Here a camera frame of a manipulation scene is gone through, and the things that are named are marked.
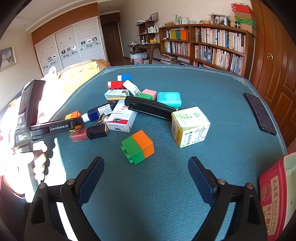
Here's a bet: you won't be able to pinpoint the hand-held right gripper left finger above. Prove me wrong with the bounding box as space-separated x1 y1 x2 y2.
24 156 105 241

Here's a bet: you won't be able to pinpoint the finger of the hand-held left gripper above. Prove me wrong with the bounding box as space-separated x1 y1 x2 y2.
73 117 84 131

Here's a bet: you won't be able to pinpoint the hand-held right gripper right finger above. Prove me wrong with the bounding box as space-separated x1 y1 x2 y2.
188 156 269 241

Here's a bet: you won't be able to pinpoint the small orange toy block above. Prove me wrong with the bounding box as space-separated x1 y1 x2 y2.
65 111 83 130

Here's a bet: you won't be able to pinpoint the red lipstick with black cap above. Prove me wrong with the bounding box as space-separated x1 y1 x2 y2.
69 125 110 142

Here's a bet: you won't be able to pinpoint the navy and white tube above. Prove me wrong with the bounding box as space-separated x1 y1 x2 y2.
82 103 116 122

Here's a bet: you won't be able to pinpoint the white and red medicine box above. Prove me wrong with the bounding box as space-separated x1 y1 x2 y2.
106 99 138 133

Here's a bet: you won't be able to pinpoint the red and white toy block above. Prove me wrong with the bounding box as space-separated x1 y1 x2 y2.
107 81 126 90

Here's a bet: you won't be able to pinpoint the green and orange toy block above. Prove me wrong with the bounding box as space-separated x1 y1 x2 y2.
121 130 154 165

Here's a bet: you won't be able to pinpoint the yellow-green carton box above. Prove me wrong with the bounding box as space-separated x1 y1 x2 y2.
171 107 211 148

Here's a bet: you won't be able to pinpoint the white plastic tube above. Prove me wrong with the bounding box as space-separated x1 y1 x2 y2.
122 80 141 96

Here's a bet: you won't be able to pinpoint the black comb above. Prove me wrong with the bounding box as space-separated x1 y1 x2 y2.
124 96 177 120

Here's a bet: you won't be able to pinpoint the red tin box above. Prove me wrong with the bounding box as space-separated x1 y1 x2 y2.
259 153 296 241

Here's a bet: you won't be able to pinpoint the teal plastic case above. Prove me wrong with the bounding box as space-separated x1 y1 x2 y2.
157 91 182 110

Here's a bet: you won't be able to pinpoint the teal desktop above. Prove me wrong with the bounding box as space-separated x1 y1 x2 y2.
46 64 288 241

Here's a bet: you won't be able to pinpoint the person's left hand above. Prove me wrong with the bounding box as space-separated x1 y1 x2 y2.
32 151 48 183

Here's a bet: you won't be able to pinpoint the light blue small box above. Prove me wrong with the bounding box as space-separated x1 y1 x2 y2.
104 89 129 100

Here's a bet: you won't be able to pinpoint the yellow blanket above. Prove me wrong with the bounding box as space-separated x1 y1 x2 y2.
58 59 109 93

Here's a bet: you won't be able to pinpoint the white sliding wardrobe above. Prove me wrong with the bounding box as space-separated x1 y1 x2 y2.
31 2 109 77

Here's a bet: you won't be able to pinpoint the pink and green toy block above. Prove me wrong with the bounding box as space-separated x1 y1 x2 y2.
136 89 158 101

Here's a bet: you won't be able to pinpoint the dark wooden inner door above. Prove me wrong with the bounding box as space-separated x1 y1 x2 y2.
100 13 124 66

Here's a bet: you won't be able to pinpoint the black smartphone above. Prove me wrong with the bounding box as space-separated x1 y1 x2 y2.
244 93 277 135

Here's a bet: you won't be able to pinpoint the wooden side desk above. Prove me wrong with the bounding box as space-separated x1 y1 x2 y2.
131 42 161 64

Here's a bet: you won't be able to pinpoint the small wooden shelf unit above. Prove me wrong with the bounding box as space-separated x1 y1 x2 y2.
136 20 160 43

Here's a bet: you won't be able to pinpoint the stack of magazines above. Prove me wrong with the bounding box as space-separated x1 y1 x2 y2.
161 54 191 65

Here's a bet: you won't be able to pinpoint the brown wooden door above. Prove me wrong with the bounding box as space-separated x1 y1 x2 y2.
250 0 296 149

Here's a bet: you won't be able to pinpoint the wooden bookshelf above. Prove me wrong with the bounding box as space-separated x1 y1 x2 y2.
159 24 255 78

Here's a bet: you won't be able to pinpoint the rows of books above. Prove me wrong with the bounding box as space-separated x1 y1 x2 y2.
162 27 246 75

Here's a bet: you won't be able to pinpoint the cardboard box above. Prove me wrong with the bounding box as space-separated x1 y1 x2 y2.
238 23 257 37

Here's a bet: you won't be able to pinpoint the green gift box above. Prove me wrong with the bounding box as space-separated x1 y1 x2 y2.
235 17 257 28

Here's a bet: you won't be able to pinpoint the tan gift box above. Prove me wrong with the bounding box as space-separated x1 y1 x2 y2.
235 11 256 20

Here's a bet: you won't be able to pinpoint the red gift box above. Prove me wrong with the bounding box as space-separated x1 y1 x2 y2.
232 3 254 15

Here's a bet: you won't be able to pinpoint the framed wall picture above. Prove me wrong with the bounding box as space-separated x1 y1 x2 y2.
0 46 16 72

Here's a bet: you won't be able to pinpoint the film strip photo frame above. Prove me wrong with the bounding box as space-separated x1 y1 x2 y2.
214 14 228 25

